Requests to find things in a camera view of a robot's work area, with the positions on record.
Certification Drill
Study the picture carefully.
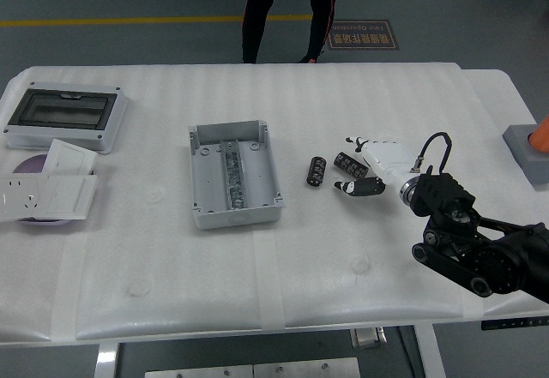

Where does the robot right hand white shell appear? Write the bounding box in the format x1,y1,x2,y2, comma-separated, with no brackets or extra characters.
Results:
333,135,416,199

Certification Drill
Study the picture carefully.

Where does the black cylindrical battery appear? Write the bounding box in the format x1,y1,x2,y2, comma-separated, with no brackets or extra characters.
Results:
333,151,370,180
306,155,328,189

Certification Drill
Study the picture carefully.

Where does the open grey junction box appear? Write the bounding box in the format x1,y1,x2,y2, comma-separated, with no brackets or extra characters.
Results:
187,118,286,231

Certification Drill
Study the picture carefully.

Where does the grey distribution box dark window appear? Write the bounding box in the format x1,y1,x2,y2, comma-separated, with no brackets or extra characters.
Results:
3,81,130,155

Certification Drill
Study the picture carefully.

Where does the brown floor sign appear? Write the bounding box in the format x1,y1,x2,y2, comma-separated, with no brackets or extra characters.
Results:
326,19,401,51

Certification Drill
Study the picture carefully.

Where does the white foam mat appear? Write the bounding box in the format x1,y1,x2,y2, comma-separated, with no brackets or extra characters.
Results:
0,63,549,347

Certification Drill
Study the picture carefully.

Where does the grey square block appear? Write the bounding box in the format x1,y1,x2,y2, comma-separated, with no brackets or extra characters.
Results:
502,123,549,191

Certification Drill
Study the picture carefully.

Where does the orange cone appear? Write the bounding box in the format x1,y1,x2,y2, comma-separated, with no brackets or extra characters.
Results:
528,114,549,153

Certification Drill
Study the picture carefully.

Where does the person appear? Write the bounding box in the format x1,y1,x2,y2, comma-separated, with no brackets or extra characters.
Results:
241,0,342,65

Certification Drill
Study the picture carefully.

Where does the white table leg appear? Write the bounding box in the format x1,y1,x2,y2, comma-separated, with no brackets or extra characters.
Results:
413,324,447,378
94,342,124,378

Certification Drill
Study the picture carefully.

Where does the black table control panel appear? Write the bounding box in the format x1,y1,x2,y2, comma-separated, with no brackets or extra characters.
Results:
480,315,549,332

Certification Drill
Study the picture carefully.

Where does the purple round plate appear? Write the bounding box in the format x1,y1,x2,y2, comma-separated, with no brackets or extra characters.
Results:
11,153,74,228

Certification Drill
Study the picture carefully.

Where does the metal mounting rail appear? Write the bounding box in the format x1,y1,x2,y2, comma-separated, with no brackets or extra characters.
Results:
220,139,249,211

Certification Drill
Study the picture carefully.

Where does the metal table bracket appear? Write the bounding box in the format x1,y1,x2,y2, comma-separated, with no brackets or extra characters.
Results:
350,327,388,350

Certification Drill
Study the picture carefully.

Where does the grey metal base plate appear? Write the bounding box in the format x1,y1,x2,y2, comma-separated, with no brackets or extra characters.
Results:
252,357,361,378
144,364,254,378

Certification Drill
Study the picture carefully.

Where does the white switch panel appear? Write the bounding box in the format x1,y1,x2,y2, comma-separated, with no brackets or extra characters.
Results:
41,138,98,177
36,174,99,220

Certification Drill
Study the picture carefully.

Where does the white wall socket panel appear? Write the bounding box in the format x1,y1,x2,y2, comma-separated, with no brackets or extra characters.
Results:
0,174,52,224

